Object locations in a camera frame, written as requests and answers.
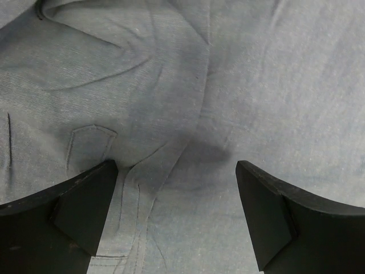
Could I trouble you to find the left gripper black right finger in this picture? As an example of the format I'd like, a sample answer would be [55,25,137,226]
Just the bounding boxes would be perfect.
[236,161,364,273]

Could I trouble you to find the grey long sleeve shirt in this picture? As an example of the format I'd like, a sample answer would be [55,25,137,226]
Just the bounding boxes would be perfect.
[1,1,364,273]

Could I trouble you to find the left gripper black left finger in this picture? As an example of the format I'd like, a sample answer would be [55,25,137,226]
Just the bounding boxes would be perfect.
[1,160,118,274]

